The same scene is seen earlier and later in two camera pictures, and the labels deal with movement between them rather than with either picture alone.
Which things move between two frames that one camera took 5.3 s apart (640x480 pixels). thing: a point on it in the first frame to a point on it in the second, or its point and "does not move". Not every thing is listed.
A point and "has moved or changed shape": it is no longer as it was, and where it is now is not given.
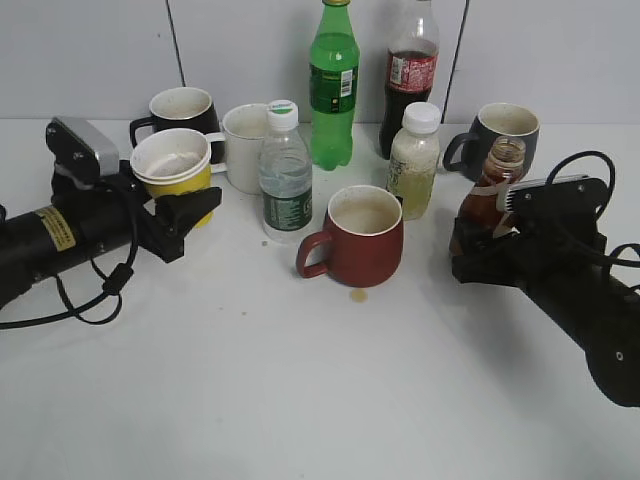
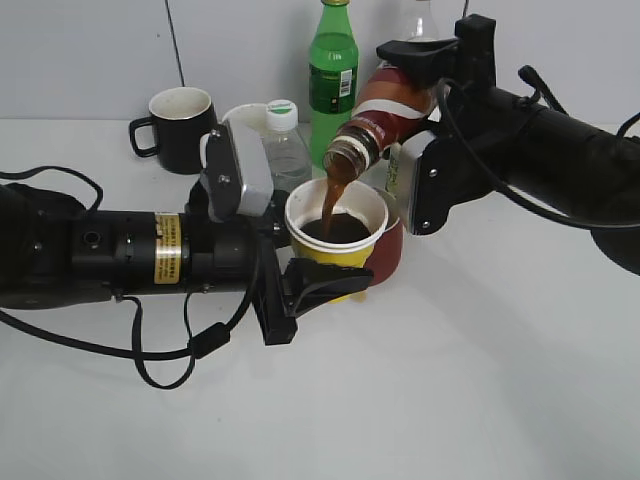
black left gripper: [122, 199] to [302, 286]
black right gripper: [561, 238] to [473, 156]
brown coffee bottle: [503, 163] has moved or changed shape
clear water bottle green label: [285, 177] does not move
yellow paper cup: [171, 162] to [345, 237]
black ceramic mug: [183, 108] does not move
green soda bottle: [333, 84] does not move
